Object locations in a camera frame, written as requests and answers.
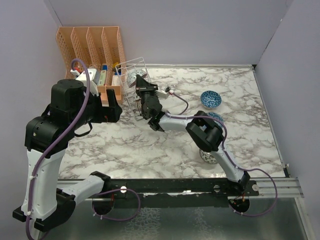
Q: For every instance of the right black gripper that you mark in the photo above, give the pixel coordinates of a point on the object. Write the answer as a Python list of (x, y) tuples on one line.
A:
[(142, 87)]

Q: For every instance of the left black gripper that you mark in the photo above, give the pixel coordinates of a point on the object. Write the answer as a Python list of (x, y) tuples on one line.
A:
[(109, 114)]

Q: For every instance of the red patterned bowl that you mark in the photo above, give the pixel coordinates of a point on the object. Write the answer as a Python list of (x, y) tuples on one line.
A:
[(132, 76)]

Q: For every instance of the pink patterned bowl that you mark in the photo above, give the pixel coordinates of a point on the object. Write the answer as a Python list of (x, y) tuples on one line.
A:
[(136, 97)]

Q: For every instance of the brown patterned bowl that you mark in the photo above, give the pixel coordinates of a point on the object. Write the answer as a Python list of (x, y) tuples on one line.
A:
[(138, 105)]

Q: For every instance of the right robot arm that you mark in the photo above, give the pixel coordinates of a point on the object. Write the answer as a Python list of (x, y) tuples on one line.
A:
[(205, 131)]

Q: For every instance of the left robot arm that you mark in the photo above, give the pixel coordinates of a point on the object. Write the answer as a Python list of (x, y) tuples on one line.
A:
[(46, 139)]

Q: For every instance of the orange plastic desk organizer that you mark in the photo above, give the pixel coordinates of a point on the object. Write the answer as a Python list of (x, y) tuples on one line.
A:
[(96, 46)]

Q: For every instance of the blue triangle patterned bowl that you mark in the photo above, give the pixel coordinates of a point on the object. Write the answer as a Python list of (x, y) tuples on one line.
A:
[(210, 99)]

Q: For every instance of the blue floral bowl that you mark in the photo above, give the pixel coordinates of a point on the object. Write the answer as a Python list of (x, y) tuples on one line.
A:
[(216, 116)]

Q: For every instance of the grey leaf patterned bowl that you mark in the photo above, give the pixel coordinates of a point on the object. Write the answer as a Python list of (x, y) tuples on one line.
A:
[(207, 157)]

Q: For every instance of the white wire dish rack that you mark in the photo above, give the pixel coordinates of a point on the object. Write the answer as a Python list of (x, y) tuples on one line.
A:
[(122, 70)]

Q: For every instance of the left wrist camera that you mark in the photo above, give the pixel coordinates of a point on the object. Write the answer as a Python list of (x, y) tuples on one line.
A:
[(94, 77)]

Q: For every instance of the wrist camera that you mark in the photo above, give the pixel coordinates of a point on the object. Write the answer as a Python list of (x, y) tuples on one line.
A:
[(94, 77), (165, 93)]

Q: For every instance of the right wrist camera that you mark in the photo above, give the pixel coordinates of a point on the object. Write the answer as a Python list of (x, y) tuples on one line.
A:
[(165, 93)]

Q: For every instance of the black mounting rail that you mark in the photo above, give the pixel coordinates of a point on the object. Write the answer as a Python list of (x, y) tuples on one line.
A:
[(172, 193)]

